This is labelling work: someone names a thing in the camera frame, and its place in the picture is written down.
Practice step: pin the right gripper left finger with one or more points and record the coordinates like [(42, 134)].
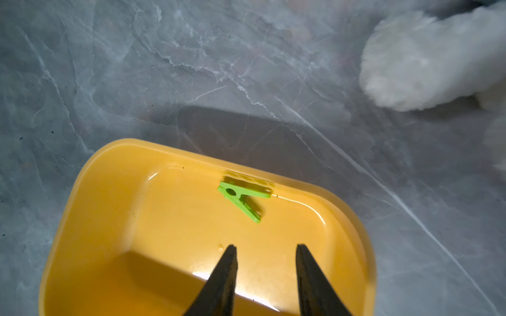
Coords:
[(218, 294)]

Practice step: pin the yellow plastic storage box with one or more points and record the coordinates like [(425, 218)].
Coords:
[(145, 226)]

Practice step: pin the white teddy bear blue shirt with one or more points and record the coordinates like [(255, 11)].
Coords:
[(416, 61)]

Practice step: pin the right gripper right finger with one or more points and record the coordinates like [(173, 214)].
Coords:
[(316, 295)]

